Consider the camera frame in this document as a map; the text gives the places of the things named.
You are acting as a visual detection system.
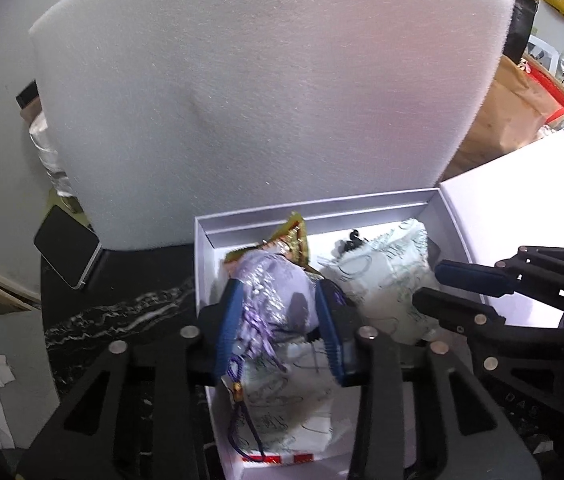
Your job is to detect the white green printed packet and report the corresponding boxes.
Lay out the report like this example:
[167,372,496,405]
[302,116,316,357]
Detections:
[319,217,442,346]
[234,337,357,453]

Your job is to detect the brown paper bag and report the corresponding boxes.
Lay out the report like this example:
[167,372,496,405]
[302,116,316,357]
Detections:
[444,55,562,181]

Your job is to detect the black package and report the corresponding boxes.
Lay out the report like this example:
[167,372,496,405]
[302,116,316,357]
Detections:
[462,0,537,61]

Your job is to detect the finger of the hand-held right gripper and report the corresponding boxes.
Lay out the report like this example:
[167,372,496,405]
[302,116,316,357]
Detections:
[412,287,564,342]
[434,246,564,311]

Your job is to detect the white foam board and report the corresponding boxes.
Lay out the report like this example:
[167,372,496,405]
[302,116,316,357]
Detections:
[28,0,517,251]

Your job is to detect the white paper leaflet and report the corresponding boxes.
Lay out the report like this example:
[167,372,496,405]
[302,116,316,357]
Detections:
[526,35,560,76]

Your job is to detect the white plastic wrapped bundle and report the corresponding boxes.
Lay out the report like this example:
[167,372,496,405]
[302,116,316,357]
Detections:
[28,115,73,198]

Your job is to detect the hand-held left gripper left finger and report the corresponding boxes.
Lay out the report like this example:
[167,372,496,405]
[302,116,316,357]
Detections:
[14,277,247,480]

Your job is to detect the gold red snack packet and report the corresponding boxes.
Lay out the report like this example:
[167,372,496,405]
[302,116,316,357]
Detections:
[226,212,313,278]

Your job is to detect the purple tassel pouch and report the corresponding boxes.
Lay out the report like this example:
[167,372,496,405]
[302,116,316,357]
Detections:
[227,251,320,461]

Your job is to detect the white gift box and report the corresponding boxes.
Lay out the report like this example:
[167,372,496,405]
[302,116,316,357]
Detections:
[194,110,564,480]

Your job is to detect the large red packet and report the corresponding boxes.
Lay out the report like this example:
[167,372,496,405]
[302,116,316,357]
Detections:
[522,67,564,126]

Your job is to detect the red white snack packet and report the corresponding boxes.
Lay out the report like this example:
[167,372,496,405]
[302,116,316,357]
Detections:
[242,454,315,465]

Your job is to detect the black smartphone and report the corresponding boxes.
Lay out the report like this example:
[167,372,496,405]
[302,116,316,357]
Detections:
[33,206,103,291]

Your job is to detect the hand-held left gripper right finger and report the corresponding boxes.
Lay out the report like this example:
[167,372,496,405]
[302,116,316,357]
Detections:
[314,279,542,480]

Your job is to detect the black hair claw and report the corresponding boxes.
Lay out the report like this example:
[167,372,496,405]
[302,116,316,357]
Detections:
[339,229,365,253]

